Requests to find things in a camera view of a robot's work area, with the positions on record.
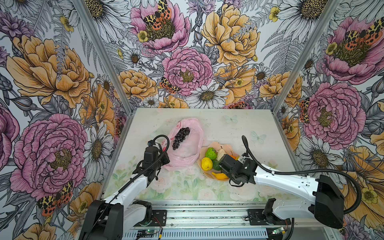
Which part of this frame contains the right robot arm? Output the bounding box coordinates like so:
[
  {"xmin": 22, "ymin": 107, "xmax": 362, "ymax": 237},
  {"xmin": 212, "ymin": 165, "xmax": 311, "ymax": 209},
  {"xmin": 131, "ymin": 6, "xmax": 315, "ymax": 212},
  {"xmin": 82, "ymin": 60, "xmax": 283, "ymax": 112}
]
[{"xmin": 219, "ymin": 155, "xmax": 344, "ymax": 229}]

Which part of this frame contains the green circuit board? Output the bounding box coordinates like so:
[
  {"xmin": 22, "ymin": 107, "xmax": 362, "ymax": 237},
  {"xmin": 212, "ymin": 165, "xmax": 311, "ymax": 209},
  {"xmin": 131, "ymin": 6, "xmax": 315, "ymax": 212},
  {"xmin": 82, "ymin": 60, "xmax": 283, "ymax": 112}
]
[
  {"xmin": 136, "ymin": 230, "xmax": 157, "ymax": 240},
  {"xmin": 272, "ymin": 227, "xmax": 286, "ymax": 235}
]

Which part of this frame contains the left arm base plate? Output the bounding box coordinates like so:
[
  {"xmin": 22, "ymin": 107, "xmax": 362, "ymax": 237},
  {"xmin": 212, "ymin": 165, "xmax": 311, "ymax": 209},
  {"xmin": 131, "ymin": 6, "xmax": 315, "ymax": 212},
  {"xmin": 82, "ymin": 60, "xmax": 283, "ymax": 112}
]
[{"xmin": 135, "ymin": 210, "xmax": 168, "ymax": 227}]

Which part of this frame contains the right aluminium frame post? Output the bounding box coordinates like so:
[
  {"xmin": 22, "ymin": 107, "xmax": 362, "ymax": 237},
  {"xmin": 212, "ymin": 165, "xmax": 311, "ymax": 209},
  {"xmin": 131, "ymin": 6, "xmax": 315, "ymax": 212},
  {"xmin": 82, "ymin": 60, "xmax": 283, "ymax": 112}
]
[{"xmin": 272, "ymin": 0, "xmax": 341, "ymax": 116}]

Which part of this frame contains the yellow banana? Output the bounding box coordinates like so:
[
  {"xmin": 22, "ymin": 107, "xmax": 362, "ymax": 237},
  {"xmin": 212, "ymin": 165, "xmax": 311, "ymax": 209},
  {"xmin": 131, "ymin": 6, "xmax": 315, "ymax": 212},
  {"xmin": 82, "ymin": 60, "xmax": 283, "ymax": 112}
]
[{"xmin": 212, "ymin": 172, "xmax": 229, "ymax": 181}]

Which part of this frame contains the right green circuit board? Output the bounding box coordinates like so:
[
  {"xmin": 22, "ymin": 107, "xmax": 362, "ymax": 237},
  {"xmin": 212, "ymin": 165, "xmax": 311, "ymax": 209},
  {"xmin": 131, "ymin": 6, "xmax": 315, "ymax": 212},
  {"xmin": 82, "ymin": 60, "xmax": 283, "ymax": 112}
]
[{"xmin": 272, "ymin": 227, "xmax": 286, "ymax": 235}]

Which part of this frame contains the aluminium frame post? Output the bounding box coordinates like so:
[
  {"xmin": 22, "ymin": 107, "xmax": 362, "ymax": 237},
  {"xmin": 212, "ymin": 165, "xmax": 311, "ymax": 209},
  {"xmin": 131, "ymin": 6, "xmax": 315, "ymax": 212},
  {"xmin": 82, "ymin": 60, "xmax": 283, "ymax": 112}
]
[
  {"xmin": 74, "ymin": 1, "xmax": 134, "ymax": 117},
  {"xmin": 272, "ymin": 0, "xmax": 341, "ymax": 116}
]

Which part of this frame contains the bright green lime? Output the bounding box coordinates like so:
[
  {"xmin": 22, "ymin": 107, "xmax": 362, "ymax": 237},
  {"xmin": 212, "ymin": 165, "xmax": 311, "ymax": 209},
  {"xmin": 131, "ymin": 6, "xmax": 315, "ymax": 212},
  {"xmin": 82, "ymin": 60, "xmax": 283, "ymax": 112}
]
[{"xmin": 205, "ymin": 148, "xmax": 217, "ymax": 161}]

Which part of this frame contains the dark green avocado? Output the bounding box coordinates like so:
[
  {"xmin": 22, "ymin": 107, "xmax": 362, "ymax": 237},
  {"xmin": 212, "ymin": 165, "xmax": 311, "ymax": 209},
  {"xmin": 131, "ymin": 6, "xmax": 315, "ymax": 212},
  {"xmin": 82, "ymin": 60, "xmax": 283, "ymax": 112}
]
[{"xmin": 212, "ymin": 160, "xmax": 222, "ymax": 171}]

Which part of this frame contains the pink plastic bag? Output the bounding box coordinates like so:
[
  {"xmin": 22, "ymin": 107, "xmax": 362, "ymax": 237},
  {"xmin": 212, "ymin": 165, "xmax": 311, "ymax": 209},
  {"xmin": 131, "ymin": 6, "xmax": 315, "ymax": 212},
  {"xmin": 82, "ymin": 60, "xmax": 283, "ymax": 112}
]
[{"xmin": 165, "ymin": 118, "xmax": 204, "ymax": 171}]

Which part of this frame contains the dark purple grape bunch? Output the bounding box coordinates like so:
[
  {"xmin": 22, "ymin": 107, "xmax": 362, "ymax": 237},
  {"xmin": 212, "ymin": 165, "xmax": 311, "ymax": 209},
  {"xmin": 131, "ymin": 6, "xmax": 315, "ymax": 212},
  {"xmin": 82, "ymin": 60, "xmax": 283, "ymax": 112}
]
[{"xmin": 172, "ymin": 128, "xmax": 191, "ymax": 150}]

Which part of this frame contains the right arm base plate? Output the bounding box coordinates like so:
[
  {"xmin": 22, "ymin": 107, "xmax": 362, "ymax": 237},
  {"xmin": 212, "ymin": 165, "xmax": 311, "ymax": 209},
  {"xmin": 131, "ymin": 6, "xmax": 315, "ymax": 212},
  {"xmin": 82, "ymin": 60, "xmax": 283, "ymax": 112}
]
[{"xmin": 244, "ymin": 209, "xmax": 291, "ymax": 226}]

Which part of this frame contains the left green circuit board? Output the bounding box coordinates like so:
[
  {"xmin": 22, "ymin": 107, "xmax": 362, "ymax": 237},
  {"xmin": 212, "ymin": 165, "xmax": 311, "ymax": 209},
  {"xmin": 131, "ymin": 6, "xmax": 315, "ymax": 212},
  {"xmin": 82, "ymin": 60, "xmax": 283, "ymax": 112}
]
[{"xmin": 136, "ymin": 230, "xmax": 157, "ymax": 240}]

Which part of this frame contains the aluminium mounting rail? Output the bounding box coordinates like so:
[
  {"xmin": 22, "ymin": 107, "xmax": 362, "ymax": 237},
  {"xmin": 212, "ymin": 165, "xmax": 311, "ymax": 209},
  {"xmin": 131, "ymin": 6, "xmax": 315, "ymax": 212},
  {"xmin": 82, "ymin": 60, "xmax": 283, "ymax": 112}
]
[{"xmin": 78, "ymin": 200, "xmax": 335, "ymax": 230}]

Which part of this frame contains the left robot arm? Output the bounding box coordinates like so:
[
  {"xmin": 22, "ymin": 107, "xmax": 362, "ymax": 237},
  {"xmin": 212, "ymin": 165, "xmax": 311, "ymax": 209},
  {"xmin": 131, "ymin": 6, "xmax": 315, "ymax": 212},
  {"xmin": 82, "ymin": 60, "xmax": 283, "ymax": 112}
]
[{"xmin": 79, "ymin": 145, "xmax": 170, "ymax": 240}]

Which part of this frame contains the left aluminium frame post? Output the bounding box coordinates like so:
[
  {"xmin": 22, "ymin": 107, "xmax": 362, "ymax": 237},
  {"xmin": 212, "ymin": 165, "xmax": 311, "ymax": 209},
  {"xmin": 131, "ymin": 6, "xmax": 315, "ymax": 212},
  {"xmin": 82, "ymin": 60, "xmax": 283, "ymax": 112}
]
[{"xmin": 74, "ymin": 1, "xmax": 134, "ymax": 117}]

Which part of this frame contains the cream garlic bulb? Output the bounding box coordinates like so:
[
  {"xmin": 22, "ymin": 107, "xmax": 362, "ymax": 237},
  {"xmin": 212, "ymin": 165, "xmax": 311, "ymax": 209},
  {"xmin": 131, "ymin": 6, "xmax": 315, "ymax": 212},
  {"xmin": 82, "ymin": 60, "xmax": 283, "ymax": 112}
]
[{"xmin": 216, "ymin": 149, "xmax": 227, "ymax": 162}]

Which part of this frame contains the white vented cable duct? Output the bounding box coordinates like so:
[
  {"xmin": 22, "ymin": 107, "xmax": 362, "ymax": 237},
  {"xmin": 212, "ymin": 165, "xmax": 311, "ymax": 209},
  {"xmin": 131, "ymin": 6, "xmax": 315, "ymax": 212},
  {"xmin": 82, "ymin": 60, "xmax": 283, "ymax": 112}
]
[{"xmin": 122, "ymin": 228, "xmax": 269, "ymax": 240}]

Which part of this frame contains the left black cable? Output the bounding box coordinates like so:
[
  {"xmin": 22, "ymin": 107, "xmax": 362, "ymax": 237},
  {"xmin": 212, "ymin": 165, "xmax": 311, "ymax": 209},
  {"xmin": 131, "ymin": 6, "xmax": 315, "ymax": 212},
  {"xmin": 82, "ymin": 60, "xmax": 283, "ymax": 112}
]
[{"xmin": 89, "ymin": 134, "xmax": 171, "ymax": 235}]

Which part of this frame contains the pink scalloped plate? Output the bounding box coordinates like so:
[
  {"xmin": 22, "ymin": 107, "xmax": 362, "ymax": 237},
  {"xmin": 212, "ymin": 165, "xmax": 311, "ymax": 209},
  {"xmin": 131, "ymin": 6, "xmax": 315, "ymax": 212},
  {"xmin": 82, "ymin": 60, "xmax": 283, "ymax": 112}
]
[{"xmin": 198, "ymin": 142, "xmax": 239, "ymax": 182}]

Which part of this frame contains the yellow lemon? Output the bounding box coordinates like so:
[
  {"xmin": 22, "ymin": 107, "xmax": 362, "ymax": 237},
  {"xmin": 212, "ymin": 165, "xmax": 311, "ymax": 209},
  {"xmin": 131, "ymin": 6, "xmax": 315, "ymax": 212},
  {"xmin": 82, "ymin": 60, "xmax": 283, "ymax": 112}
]
[{"xmin": 201, "ymin": 157, "xmax": 213, "ymax": 171}]

